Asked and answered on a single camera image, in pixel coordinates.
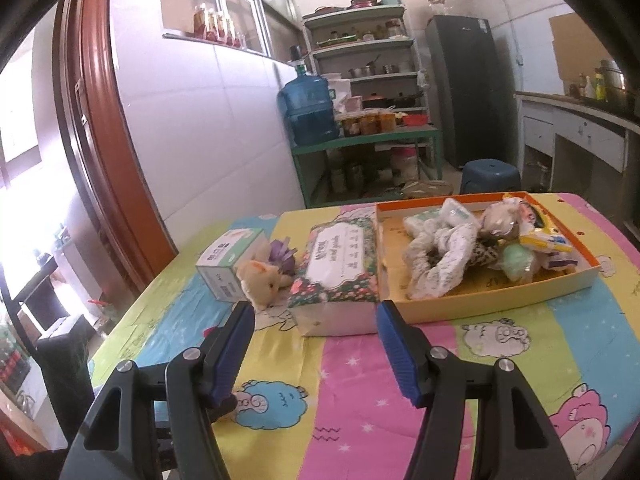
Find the dark grey refrigerator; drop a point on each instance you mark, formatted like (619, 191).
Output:
(467, 90)

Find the white floral cloth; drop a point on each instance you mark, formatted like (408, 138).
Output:
(440, 255)

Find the orange cardboard tray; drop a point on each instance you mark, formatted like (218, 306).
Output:
(500, 300)

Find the green metal table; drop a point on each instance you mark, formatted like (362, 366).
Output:
(365, 137)

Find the glass partition window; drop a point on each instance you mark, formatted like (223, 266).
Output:
(215, 5)

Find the beige plush toy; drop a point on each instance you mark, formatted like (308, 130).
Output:
(262, 282)

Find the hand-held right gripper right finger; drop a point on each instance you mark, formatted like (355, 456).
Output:
(397, 355)

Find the white shelf rack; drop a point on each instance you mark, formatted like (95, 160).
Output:
(360, 50)

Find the yellow bottle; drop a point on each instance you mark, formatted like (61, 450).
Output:
(600, 85)

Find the brown plush bear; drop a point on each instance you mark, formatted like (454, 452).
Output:
(502, 220)

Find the blue water jug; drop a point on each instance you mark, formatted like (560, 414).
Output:
(307, 105)

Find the purple fluffy toy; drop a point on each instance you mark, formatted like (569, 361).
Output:
(282, 255)

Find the row of orange jars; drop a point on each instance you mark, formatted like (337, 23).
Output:
(367, 122)

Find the brown cardboard wall sheets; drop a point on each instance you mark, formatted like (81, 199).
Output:
(575, 45)

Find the steel cooking pot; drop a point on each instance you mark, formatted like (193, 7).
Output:
(612, 75)

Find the brown wooden door frame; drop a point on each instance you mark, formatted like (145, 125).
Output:
(105, 135)

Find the green sponge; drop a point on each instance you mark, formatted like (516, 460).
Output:
(517, 262)

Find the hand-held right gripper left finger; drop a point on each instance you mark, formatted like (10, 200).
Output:
(230, 355)

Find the white kitchen counter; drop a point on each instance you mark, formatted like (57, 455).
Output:
(570, 130)

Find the white tissue pack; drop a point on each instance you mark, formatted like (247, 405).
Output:
(445, 212)

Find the red bowl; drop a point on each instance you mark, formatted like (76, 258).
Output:
(415, 120)

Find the floral tissue box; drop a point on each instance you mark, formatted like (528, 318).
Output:
(335, 270)

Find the yellow plastic packet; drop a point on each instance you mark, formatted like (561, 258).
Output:
(545, 242)

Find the dark box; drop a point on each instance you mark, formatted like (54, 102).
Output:
(65, 360)

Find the white and green mask box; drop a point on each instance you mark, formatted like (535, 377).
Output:
(227, 260)

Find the blue plastic stool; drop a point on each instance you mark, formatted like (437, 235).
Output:
(490, 172)

